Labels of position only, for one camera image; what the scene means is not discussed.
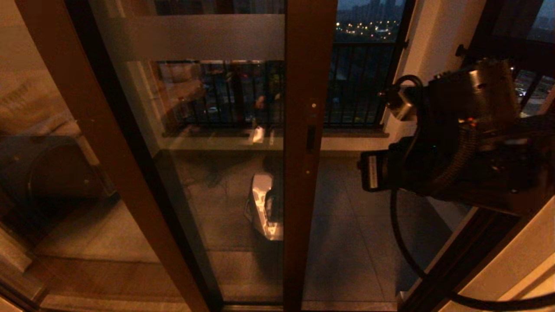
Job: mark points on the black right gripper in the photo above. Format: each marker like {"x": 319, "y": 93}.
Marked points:
{"x": 390, "y": 169}

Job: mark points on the brown framed sliding glass door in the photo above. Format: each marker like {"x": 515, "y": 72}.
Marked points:
{"x": 308, "y": 65}

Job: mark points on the black balcony railing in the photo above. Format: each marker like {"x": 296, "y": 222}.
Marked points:
{"x": 520, "y": 78}
{"x": 355, "y": 86}

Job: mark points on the dark brown door jamb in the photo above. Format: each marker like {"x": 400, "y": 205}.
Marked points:
{"x": 455, "y": 264}

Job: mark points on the brown framed fixed glass panel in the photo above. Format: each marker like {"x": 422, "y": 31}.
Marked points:
{"x": 86, "y": 108}

